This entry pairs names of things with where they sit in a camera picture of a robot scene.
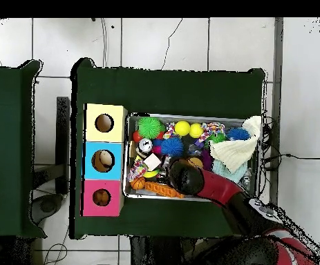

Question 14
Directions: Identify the light blue cloth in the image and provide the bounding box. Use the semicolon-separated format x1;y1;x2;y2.
211;159;248;184

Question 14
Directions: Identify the cream knitted cloth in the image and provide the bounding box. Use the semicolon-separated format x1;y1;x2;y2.
209;115;262;174

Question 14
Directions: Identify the tan plush toy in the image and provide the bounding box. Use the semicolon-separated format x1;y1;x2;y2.
92;188;112;207

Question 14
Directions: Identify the wooden box with three holes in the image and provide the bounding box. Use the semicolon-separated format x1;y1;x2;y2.
81;103;128;217

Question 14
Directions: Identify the clear mesh bin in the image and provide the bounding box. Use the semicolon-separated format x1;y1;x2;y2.
122;112;261;204

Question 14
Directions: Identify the silver drink can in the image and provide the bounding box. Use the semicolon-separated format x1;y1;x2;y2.
136;138;154;159

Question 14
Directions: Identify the yellow ball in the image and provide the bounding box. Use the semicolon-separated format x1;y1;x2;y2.
174;120;191;137

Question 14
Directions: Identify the orange plastic block tray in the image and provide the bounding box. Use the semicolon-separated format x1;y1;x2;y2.
144;181;185;199

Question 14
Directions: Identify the purple bumpy ball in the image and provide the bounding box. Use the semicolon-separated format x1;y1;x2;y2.
200;148;214;172

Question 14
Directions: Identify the colourful patterned cloth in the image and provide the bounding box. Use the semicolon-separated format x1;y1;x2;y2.
198;121;226;144

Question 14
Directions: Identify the dark green table cloth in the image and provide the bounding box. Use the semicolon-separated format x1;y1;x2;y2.
0;59;47;239
69;57;266;244

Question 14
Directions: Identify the green spiky toy with eyes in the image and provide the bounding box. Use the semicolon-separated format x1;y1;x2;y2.
203;132;228;150

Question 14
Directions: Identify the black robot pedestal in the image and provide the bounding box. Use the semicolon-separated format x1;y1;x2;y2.
130;236;185;265

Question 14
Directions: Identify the black power cable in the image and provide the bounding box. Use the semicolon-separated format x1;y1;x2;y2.
262;153;320;164

